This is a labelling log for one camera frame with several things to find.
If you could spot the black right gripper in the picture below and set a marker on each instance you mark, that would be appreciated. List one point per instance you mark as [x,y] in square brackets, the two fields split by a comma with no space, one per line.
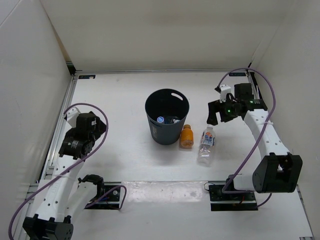
[213,107]

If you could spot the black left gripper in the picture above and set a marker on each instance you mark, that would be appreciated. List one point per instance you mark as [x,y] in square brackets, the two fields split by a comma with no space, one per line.
[100,127]

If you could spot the clear bottle orange blue label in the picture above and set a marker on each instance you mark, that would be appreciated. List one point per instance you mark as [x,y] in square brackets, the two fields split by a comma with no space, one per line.
[206,146]

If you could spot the orange juice bottle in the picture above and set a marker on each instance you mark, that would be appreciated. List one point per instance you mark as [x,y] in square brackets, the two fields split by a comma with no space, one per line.
[186,140]

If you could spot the clear plastic bottle white cap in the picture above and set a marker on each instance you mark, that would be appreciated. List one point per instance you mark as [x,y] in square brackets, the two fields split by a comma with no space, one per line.
[174,120]

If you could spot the blue label Pocari Sweat bottle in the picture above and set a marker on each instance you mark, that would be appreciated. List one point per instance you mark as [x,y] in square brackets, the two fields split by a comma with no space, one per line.
[164,120]

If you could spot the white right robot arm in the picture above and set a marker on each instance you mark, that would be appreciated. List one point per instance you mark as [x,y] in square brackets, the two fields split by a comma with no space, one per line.
[279,169]

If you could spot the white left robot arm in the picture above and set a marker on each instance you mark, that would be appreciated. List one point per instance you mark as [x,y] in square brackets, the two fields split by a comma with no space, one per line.
[69,195]

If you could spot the dark grey plastic bin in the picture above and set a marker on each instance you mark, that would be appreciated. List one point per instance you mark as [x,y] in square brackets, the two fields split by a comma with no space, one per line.
[166,111]

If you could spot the dark label sticker right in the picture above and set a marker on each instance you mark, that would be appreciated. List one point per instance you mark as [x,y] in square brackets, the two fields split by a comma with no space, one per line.
[237,74]

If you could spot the dark label sticker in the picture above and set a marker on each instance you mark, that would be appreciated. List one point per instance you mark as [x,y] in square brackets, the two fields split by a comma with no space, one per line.
[86,77]
[237,74]

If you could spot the dark label sticker left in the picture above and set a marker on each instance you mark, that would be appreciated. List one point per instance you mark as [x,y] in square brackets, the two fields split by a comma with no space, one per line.
[86,77]

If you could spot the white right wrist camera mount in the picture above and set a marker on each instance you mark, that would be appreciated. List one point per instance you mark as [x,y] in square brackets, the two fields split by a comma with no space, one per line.
[223,90]

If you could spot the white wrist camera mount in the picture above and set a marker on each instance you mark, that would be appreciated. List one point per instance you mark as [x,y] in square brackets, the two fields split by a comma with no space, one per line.
[223,90]
[71,116]

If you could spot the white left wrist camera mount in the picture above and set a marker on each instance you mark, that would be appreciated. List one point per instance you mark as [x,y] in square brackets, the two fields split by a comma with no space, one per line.
[71,116]

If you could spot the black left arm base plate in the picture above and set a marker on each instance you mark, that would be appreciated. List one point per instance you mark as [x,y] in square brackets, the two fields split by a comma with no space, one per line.
[112,200]

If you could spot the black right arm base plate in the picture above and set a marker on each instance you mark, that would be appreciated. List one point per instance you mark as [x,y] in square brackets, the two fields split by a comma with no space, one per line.
[222,202]

